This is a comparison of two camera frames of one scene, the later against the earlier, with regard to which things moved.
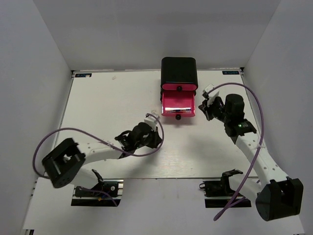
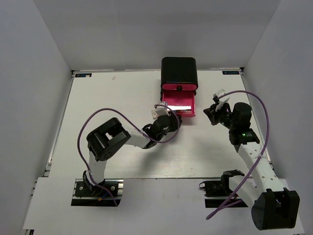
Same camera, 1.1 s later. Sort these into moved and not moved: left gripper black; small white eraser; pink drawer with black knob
Moved: left gripper black
Not moved: small white eraser; pink drawer with black knob
